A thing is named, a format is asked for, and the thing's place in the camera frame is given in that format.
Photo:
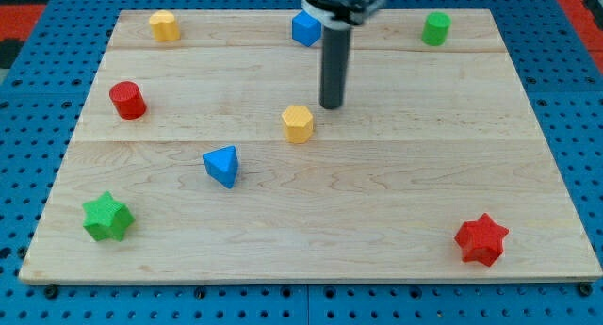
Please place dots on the blue cube block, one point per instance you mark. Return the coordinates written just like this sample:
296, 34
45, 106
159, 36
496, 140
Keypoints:
306, 29

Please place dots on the yellow hexagon block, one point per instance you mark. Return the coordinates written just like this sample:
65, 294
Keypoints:
298, 124

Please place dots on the blue triangle block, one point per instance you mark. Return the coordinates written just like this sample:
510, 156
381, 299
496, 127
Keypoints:
222, 165

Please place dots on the light wooden board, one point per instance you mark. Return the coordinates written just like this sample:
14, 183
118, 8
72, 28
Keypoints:
427, 139

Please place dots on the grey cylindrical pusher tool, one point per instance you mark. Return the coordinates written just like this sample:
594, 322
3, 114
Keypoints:
334, 66

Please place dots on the red cylinder block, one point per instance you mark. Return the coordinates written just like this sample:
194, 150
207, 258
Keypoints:
127, 99

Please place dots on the yellow heart block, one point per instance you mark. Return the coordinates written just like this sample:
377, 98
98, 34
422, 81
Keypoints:
164, 26

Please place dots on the green cylinder block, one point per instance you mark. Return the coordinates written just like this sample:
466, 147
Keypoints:
436, 28

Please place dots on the red star block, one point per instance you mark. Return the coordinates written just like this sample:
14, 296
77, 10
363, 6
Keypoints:
481, 240

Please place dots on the green star block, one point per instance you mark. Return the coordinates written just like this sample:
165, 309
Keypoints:
106, 218

